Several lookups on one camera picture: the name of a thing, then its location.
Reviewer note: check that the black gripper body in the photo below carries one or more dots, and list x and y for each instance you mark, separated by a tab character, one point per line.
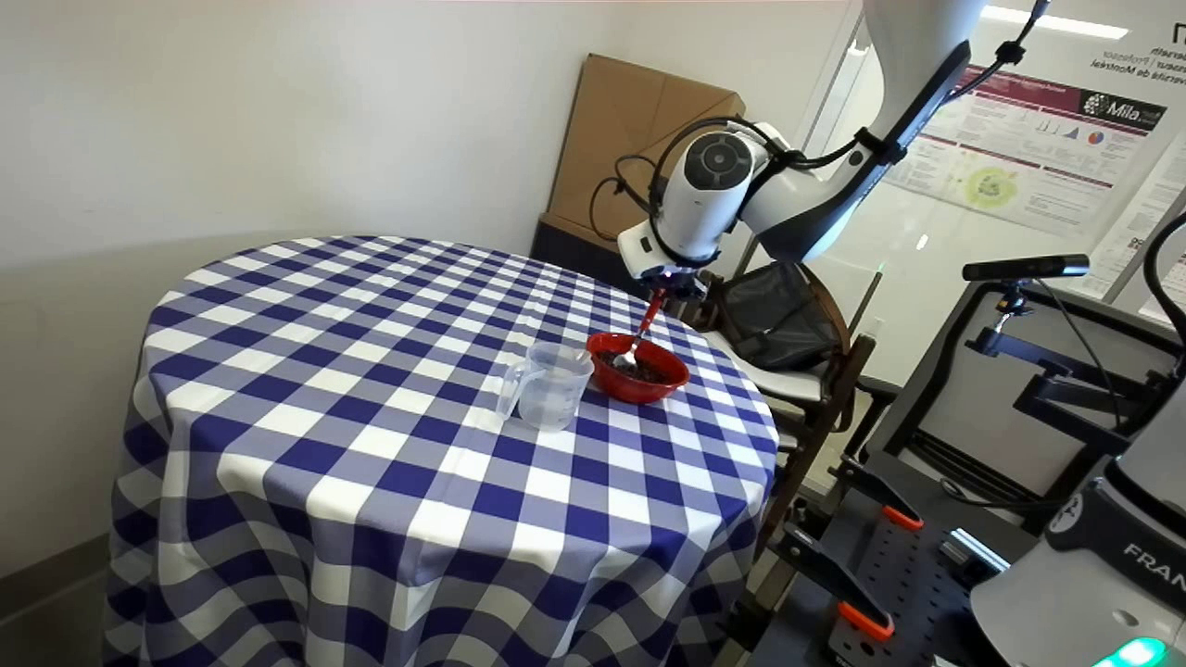
687	282

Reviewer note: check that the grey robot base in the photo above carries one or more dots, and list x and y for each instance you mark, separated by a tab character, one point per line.
1086	579

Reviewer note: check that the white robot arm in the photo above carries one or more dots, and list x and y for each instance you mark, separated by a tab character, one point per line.
791	204

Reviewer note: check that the red plastic bowl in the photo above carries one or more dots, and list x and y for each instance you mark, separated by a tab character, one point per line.
642	382

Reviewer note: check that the black bag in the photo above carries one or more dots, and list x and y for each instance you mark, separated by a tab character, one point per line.
778	321

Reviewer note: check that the clear glass cup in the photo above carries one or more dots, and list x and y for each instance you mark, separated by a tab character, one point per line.
548	392

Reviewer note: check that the wooden chair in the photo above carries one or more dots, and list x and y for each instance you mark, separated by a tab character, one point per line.
828	393

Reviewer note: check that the black clamp with orange tip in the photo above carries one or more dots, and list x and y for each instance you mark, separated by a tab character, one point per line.
893	512
854	604

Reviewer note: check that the blue white checked tablecloth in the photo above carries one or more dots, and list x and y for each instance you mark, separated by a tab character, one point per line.
371	470

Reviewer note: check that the black perforated plate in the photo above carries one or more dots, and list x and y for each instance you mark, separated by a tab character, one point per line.
912	579

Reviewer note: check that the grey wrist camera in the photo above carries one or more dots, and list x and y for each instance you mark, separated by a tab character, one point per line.
639	252

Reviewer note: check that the black metal stand frame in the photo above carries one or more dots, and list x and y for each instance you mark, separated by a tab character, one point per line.
986	408

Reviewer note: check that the black camera on stand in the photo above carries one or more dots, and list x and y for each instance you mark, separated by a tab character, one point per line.
1023	267

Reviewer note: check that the wall poster with red header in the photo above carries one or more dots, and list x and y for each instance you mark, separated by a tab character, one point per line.
1039	151

